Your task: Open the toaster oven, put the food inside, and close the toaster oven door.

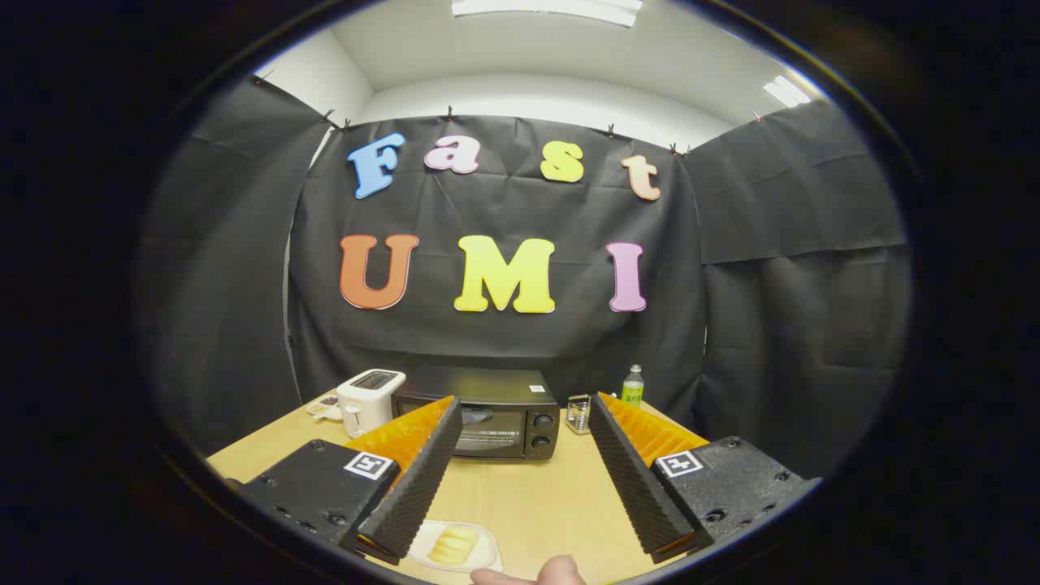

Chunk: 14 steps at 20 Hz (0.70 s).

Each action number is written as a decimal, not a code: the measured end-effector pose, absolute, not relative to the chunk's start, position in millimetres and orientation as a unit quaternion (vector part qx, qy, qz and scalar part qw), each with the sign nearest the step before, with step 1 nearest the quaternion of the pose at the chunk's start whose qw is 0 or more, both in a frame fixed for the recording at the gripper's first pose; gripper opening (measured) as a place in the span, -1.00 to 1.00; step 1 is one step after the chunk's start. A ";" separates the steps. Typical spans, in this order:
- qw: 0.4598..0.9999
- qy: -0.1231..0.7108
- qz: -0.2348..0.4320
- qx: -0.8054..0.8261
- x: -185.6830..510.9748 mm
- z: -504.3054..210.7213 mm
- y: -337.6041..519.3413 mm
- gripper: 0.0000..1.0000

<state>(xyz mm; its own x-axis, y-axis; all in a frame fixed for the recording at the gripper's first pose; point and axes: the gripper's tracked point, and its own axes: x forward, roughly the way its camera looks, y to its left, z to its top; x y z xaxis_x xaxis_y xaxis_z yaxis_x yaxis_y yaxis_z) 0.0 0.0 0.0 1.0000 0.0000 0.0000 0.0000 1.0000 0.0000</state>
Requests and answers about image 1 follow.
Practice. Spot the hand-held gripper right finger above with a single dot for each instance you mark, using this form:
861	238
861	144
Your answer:
630	471

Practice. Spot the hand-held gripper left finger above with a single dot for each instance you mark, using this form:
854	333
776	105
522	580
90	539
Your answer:
422	471

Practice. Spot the ridged yellow bread roll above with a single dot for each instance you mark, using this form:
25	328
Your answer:
452	544

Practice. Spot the black toaster oven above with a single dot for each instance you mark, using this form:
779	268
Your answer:
504	386

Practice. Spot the white pop-up toaster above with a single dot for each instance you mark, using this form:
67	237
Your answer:
370	402

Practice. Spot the metal mesh utensil holder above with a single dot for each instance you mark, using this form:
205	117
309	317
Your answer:
578	414

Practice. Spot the green drink bottle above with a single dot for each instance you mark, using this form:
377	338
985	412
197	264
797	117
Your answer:
633	390

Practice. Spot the white square plate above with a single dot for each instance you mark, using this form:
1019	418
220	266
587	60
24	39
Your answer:
486	552

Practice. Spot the small ceiling light panel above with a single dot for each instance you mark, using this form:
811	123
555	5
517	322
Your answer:
786	91

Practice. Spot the long ceiling light panel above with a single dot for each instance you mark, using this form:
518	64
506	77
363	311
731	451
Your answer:
552	10

